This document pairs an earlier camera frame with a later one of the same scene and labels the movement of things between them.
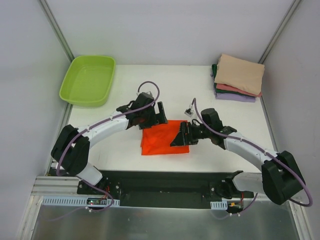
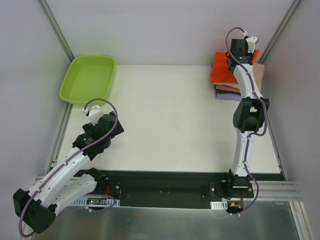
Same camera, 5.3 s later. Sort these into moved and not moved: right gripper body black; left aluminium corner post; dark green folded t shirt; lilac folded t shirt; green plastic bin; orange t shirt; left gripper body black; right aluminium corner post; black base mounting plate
Moved: right gripper body black; left gripper body black; orange t shirt
Not moved: lilac folded t shirt; green plastic bin; dark green folded t shirt; left aluminium corner post; black base mounting plate; right aluminium corner post
